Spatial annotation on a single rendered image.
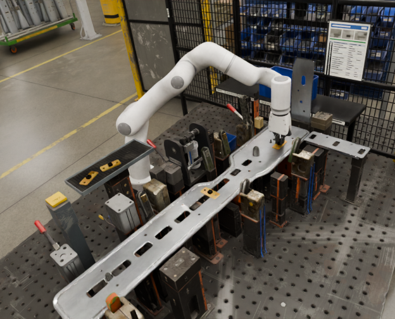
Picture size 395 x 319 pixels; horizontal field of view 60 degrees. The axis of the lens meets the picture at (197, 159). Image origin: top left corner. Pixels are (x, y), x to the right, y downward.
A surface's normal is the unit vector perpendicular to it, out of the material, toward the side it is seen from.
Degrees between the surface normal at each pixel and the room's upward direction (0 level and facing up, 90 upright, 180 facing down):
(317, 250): 0
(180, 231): 0
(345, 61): 90
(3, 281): 0
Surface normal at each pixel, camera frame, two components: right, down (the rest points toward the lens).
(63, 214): 0.73, 0.32
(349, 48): -0.67, 0.49
